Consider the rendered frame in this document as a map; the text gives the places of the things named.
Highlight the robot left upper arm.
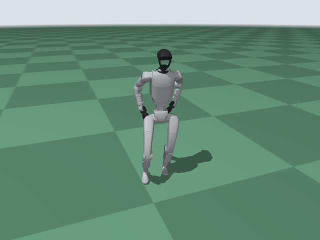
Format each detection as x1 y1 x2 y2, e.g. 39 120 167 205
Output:
174 70 183 89

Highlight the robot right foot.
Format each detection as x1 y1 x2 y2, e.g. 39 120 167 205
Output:
141 168 149 184

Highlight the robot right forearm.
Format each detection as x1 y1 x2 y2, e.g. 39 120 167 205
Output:
133 86 145 112

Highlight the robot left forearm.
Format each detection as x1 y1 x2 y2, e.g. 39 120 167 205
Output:
171 82 183 107

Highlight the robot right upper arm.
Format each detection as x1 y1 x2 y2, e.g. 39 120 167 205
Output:
134 71 153 92

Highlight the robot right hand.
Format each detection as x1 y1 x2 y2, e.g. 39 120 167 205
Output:
140 106 149 119

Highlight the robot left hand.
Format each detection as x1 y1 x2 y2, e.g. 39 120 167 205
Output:
167 101 175 113

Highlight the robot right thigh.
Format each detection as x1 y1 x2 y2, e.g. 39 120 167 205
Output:
143 114 155 161

